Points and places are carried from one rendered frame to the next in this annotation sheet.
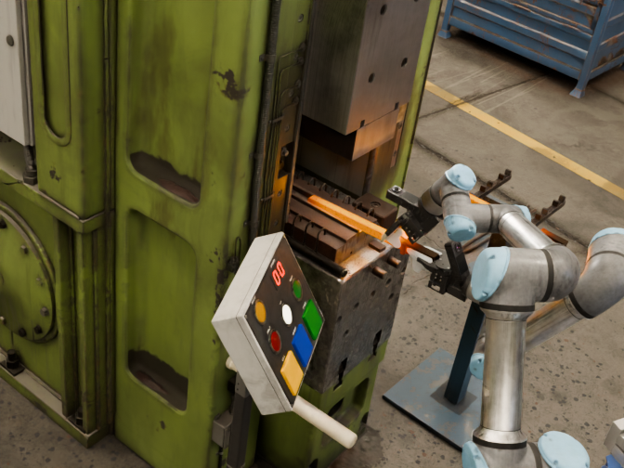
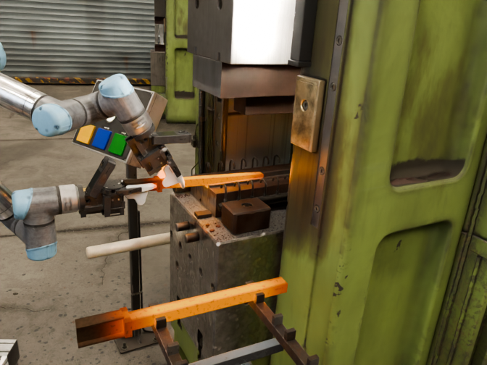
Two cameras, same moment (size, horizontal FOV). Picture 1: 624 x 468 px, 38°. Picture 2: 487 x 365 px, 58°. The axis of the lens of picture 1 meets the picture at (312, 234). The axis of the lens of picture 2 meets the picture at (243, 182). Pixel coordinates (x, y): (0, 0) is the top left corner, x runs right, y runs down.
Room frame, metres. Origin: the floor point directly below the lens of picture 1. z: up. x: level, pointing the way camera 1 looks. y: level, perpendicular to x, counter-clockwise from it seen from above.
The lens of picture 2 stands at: (2.84, -1.21, 1.49)
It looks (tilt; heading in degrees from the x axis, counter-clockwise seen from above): 21 degrees down; 117
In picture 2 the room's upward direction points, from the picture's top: 4 degrees clockwise
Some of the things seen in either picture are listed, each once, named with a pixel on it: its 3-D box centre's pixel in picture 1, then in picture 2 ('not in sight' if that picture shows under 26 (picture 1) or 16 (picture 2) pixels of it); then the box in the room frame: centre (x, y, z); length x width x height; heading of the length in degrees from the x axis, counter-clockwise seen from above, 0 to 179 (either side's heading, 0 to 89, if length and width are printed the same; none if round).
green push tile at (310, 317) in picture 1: (310, 319); (119, 144); (1.72, -0.03, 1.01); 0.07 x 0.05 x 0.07; 171
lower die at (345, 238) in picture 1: (300, 211); (260, 184); (2.27, 0.04, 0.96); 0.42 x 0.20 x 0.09; 56
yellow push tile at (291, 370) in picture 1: (290, 372); (86, 133); (1.52, 0.00, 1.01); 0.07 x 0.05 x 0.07; 171
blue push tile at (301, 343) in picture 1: (301, 345); (102, 139); (1.62, -0.01, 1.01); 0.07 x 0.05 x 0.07; 171
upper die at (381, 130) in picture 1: (315, 104); (269, 74); (2.27, 0.04, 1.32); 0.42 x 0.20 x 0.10; 56
